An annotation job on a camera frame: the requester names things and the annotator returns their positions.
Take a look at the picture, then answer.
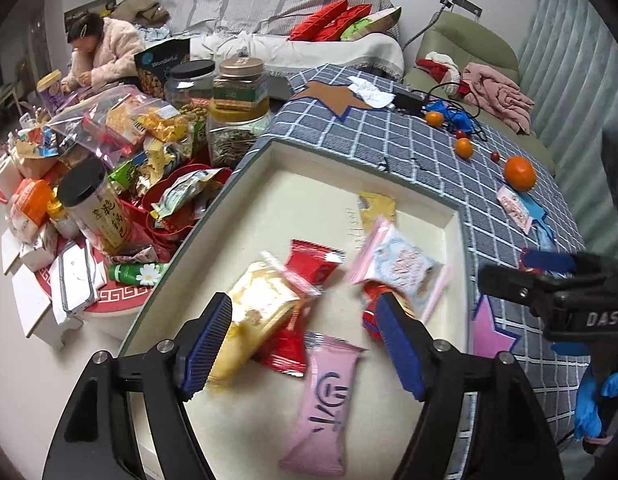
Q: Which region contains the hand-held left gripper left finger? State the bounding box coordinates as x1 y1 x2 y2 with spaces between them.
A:
41 292 234 480

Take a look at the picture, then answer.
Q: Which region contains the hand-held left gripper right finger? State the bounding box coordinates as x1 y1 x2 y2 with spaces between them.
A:
375 292 562 480

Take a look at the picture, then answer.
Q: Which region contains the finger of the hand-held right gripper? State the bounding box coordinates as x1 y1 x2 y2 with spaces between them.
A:
478 262 558 318
520 249 576 274

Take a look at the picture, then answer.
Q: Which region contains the red snack packet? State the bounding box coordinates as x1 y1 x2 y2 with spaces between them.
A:
253 305 311 377
284 239 346 301
361 282 421 344

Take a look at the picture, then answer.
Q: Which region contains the white pink-edged snack packet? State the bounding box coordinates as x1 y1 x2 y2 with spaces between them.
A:
496 186 533 235

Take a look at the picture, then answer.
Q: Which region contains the pink and blue snack packet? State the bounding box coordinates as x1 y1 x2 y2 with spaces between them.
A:
349 217 453 324

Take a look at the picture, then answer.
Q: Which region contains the small yellow snack packet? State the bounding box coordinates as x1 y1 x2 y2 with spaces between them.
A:
357 192 396 229

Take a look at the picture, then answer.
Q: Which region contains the cream rectangular tray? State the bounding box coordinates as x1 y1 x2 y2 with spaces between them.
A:
120 137 478 480

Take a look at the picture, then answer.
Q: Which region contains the clear zip bag of snacks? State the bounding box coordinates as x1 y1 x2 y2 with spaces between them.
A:
49 85 163 162

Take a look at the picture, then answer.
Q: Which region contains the person's right hand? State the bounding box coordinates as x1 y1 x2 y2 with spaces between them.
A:
573 364 618 442

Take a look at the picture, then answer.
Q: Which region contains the large orange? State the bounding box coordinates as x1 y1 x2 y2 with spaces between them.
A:
506 156 537 192

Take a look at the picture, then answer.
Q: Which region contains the green tube daisy print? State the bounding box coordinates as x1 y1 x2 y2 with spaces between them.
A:
108 261 169 286

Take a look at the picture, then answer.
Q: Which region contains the red patterned mat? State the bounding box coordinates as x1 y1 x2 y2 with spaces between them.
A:
34 237 162 322

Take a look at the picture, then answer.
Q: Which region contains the red bowl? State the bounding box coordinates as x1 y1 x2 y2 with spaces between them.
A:
141 162 235 242

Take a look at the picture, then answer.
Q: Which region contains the clear plastic case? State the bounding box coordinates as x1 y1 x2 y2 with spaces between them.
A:
54 242 100 316

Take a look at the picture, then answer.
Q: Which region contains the green and white snack bag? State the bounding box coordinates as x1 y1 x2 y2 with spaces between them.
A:
151 169 225 219

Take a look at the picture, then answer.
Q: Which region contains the pink blanket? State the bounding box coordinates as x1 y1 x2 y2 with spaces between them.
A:
461 62 535 135

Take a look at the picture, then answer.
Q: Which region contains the blue disposable glove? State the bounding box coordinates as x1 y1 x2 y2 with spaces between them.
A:
429 100 473 134

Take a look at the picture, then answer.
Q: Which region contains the white box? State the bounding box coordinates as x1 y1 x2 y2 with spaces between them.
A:
11 260 84 351

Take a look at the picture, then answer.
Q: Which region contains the black-lid canister yellow label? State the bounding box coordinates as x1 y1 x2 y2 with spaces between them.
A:
56 157 135 256

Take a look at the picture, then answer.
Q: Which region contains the green snack packet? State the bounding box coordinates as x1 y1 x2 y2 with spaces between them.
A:
109 157 150 194

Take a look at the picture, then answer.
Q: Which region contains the grey checkered star-print cloth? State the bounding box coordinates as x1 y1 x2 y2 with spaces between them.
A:
234 62 590 443

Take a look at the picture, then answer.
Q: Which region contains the pale green curtain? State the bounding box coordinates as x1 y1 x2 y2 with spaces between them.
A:
518 0 618 261

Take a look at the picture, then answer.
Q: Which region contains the black power adapter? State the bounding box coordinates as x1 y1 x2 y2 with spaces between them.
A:
391 91 428 116

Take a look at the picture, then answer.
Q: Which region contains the red and white plush toy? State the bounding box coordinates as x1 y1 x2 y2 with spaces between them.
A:
415 51 473 101

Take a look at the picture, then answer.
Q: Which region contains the green leather armchair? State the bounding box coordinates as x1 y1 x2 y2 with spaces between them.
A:
404 12 558 172

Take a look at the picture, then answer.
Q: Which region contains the yellow candy bag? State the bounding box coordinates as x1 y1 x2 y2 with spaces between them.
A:
139 112 190 144

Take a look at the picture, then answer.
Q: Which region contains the orange box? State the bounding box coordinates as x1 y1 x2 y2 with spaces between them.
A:
11 178 52 226

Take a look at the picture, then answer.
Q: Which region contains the crumpled white tissue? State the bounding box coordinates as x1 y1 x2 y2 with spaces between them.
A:
348 76 396 110

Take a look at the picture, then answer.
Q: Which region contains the seed jar brown lid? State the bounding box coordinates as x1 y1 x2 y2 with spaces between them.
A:
205 57 273 169

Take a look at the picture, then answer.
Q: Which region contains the clear jar black lid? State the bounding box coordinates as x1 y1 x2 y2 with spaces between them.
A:
164 60 218 112

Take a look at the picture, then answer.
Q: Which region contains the dark snack box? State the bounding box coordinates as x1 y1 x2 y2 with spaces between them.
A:
134 37 192 99

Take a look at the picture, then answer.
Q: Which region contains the beige printed cushion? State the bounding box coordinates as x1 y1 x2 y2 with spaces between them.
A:
340 6 403 42

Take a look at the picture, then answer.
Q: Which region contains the purple canister yellow lid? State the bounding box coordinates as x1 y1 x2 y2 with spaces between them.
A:
36 70 65 114

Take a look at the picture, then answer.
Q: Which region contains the white sofa throw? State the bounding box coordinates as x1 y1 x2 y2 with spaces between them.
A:
189 32 406 82

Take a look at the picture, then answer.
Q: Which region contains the red cushion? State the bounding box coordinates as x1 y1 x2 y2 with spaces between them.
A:
288 0 349 41
314 4 374 44

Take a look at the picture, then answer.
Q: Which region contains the olive jacket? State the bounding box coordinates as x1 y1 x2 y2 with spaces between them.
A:
111 0 170 26

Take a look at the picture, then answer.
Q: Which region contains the grey striped sofa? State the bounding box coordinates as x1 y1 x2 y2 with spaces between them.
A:
154 0 406 82

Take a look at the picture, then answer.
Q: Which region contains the black cable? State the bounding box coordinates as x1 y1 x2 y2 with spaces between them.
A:
414 80 491 144

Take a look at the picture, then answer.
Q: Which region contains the grey cable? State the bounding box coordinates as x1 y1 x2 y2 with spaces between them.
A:
404 0 453 57

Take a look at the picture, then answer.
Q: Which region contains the black metal handle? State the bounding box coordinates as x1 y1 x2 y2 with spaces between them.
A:
451 0 483 19

